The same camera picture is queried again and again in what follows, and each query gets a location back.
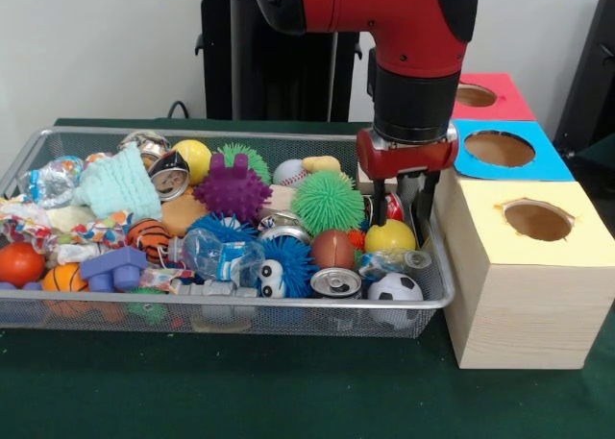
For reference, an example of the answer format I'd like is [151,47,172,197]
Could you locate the crushed red and black can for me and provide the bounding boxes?
[362,192,406,224]

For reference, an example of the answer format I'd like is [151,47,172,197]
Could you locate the brown toy football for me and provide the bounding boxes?
[309,229,357,271]

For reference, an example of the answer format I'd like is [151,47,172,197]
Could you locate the black chair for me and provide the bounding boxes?
[552,0,615,157]

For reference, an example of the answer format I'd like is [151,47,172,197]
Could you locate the yellow ball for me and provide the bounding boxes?
[363,218,417,254]

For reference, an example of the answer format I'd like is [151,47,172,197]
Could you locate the green puffer ball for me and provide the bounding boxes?
[290,170,366,237]

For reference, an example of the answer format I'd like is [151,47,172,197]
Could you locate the shallow mesh bin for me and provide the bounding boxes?
[0,126,456,340]

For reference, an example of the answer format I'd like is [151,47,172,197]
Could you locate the blue puffer ball with eyes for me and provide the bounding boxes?
[257,236,321,300]

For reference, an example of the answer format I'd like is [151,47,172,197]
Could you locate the dark green table cloth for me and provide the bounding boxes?
[574,134,615,172]
[0,116,615,439]

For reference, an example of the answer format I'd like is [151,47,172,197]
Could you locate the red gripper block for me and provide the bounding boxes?
[355,127,460,228]

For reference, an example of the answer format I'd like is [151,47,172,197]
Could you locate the wooden box with three holes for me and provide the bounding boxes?
[431,72,615,371]

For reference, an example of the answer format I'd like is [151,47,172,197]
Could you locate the black and white soccer ball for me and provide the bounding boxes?
[367,272,425,326]

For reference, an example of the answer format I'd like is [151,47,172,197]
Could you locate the purple spiky ball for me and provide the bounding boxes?
[192,153,274,225]

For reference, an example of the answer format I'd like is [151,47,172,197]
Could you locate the small crushed plastic bottle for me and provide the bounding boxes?
[357,248,432,281]

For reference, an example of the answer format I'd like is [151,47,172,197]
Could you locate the mint knitted cloth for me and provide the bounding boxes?
[71,141,163,223]

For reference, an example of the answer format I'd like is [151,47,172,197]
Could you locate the silver drink can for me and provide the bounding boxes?
[309,266,363,300]

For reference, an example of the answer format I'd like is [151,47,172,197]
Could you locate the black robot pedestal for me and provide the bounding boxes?
[184,0,376,122]

